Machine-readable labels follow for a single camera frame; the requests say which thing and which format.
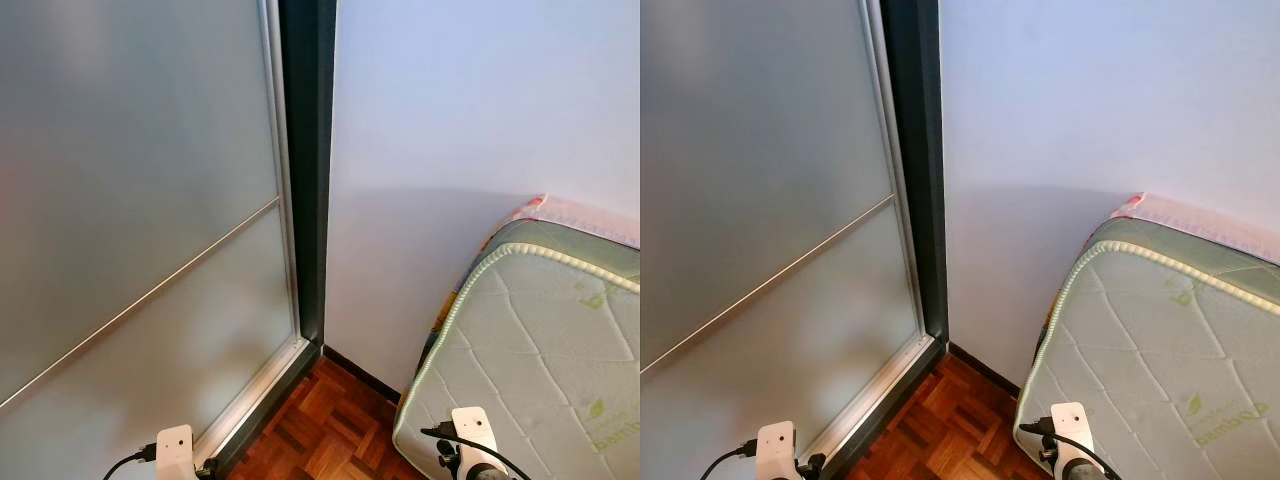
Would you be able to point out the pink patterned mattress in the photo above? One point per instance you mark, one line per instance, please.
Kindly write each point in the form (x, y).
(590, 220)
(1200, 222)

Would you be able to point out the frosted glass sliding door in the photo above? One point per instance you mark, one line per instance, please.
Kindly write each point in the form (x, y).
(760, 150)
(130, 150)

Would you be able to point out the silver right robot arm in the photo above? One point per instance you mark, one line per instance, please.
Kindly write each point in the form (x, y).
(1082, 472)
(485, 473)

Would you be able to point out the dark wooden baseboard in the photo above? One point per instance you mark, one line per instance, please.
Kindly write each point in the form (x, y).
(985, 370)
(360, 375)

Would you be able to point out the dark door frame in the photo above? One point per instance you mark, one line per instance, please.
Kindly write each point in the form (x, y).
(915, 150)
(310, 150)

